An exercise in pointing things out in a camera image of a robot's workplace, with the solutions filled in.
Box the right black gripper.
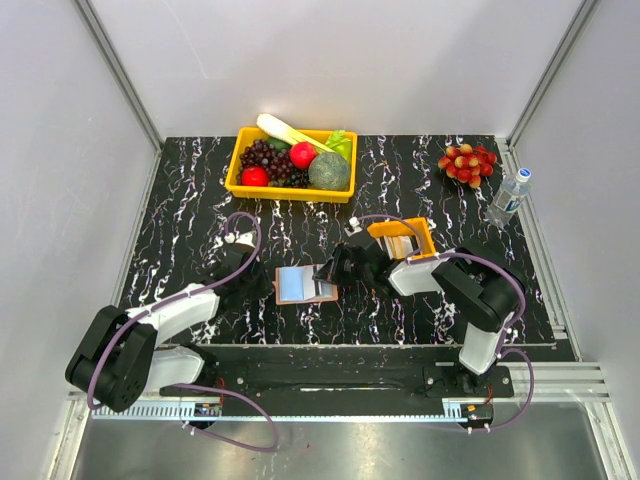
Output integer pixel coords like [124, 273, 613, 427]
[314, 243, 372, 288]

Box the orange card box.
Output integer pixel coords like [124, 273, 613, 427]
[367, 217, 436, 258]

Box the yellow fruit tray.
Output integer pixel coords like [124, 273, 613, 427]
[224, 127, 358, 203]

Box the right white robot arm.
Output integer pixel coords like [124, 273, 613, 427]
[314, 240, 526, 396]

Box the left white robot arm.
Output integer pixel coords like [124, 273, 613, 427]
[65, 233, 272, 412]

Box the stack of cards in box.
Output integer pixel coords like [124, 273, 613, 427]
[376, 236, 419, 259]

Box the black grape bunch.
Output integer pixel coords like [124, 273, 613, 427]
[269, 169, 311, 189]

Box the green netted melon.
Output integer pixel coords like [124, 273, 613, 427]
[308, 152, 351, 191]

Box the red apple left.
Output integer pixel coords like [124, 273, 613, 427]
[241, 166, 270, 187]

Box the red apple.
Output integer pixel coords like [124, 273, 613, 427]
[289, 142, 318, 170]
[241, 166, 270, 187]

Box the red apple right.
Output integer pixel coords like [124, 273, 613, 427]
[289, 142, 318, 170]

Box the purple grape bunch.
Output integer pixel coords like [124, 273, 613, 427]
[237, 139, 295, 181]

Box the green avocado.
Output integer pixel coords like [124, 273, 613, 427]
[267, 137, 291, 152]

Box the white green leek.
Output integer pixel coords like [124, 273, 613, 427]
[256, 113, 355, 162]

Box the clear plastic water bottle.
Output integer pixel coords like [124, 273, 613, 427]
[485, 168, 532, 229]

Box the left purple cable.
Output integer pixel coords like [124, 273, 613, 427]
[87, 211, 284, 451]

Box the purple cable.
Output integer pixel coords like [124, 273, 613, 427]
[87, 211, 284, 451]
[349, 213, 536, 434]

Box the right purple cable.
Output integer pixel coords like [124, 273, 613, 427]
[349, 213, 536, 434]

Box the aluminium frame rail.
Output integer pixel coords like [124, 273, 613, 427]
[72, 0, 164, 152]

